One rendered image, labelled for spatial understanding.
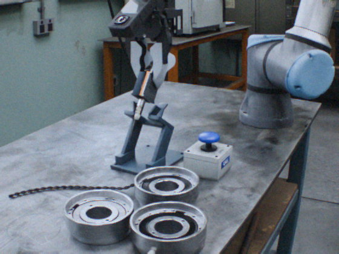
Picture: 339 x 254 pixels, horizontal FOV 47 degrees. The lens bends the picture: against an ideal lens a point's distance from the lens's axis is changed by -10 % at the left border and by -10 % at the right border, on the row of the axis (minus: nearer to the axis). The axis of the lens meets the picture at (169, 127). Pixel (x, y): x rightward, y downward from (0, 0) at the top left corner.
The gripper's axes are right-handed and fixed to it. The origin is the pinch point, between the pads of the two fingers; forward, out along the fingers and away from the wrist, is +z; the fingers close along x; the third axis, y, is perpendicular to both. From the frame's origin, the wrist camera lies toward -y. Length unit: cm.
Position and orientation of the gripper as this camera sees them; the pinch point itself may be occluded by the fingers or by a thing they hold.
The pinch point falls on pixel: (148, 81)
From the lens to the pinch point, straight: 79.9
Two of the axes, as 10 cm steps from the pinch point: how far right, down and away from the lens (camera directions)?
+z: 0.1, 9.4, 3.3
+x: -8.5, -1.7, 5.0
